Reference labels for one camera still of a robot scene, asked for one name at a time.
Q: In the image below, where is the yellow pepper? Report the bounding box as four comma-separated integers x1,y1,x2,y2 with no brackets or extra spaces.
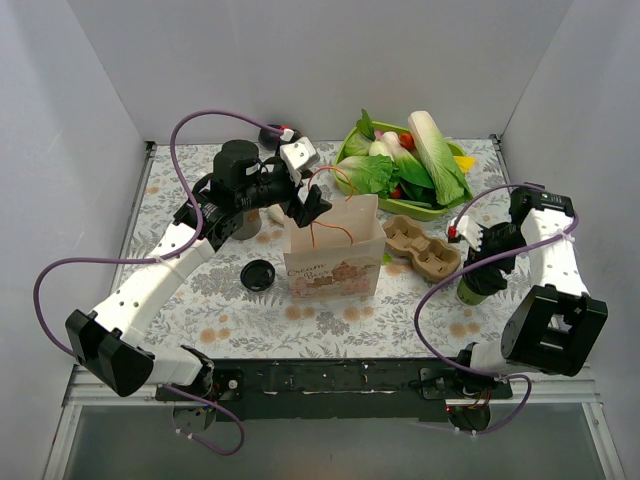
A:
454,155,476,174

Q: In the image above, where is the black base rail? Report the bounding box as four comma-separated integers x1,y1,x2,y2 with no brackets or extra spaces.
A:
154,357,516,424

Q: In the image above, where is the green leafy lettuce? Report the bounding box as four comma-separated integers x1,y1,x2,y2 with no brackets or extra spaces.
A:
336,155,400,198

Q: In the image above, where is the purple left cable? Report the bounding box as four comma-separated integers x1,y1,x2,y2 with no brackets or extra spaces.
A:
32,109,296,456

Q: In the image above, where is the bok choy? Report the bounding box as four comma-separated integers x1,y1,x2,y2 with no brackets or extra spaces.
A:
369,131,435,189

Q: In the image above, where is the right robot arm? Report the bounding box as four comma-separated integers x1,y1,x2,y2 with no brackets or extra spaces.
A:
448,186,608,398

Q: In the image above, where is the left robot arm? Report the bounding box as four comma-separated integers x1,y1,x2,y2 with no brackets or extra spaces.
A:
65,137,332,400

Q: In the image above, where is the green onion bunch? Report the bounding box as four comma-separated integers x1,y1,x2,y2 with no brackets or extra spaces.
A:
267,205,285,225

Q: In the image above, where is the purple eggplant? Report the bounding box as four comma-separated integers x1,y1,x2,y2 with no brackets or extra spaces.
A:
258,128,302,151

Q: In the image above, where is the grey cup of straws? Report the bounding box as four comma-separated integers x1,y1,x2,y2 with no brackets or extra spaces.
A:
231,209,262,241

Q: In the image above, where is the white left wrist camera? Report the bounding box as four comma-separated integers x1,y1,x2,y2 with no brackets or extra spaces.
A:
279,137,319,185

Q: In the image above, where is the green vegetable tray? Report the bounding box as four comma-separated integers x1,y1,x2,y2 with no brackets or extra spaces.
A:
333,121,475,222

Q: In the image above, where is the aluminium frame rail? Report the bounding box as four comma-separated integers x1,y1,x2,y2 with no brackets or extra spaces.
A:
62,367,602,407

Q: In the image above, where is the long napa cabbage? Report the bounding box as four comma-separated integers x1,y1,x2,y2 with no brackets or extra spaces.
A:
408,111,472,207

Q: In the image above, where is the brown paper takeout bag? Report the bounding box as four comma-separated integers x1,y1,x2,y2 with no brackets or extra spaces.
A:
283,186,386,302

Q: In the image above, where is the green paper coffee cup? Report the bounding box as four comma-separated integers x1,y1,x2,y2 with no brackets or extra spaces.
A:
456,277,491,306

